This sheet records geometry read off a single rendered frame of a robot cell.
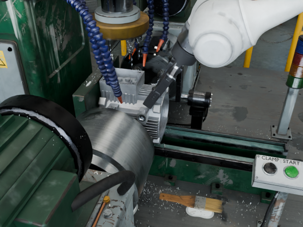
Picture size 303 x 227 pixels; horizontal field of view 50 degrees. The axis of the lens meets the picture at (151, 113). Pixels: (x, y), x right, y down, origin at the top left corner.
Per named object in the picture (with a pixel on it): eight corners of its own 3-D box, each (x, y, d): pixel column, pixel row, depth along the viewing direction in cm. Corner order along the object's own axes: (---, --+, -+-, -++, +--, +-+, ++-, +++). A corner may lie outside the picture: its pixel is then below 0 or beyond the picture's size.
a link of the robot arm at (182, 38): (184, 25, 79) (171, 44, 83) (214, 46, 80) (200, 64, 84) (190, 14, 86) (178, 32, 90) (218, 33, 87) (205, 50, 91)
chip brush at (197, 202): (158, 202, 105) (158, 201, 105) (161, 191, 109) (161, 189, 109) (222, 214, 101) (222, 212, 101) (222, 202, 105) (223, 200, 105)
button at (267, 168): (262, 174, 81) (263, 171, 79) (263, 163, 82) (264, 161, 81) (274, 177, 80) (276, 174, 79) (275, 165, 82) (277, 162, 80)
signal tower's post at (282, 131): (271, 137, 133) (296, 40, 110) (270, 126, 140) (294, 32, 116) (291, 140, 132) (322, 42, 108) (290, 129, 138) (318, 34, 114)
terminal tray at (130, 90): (100, 101, 105) (98, 81, 101) (112, 85, 114) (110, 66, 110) (136, 105, 103) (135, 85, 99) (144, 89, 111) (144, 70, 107)
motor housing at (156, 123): (100, 145, 110) (94, 97, 100) (118, 114, 126) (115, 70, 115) (157, 155, 106) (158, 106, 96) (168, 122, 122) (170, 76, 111)
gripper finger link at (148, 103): (162, 92, 97) (162, 93, 96) (151, 108, 101) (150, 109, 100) (153, 87, 96) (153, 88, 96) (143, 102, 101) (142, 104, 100)
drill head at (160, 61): (114, 110, 129) (109, 51, 115) (142, 66, 162) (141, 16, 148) (176, 119, 124) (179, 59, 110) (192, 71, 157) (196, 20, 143)
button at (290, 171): (283, 178, 80) (285, 175, 78) (283, 167, 81) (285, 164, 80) (296, 180, 79) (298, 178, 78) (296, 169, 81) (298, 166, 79)
